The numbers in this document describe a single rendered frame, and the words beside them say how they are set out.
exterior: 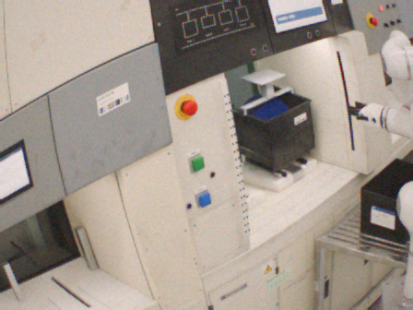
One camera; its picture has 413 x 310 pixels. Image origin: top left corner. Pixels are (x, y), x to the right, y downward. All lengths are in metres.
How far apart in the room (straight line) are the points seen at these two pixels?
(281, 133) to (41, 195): 1.06
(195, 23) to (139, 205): 0.49
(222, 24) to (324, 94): 0.69
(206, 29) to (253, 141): 0.68
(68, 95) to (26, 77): 0.17
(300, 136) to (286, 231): 0.39
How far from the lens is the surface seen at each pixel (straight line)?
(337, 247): 2.49
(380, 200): 2.40
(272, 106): 2.72
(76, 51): 1.84
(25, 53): 1.75
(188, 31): 2.05
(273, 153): 2.62
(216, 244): 2.26
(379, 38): 2.77
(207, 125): 2.14
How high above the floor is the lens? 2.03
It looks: 23 degrees down
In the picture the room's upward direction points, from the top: 10 degrees counter-clockwise
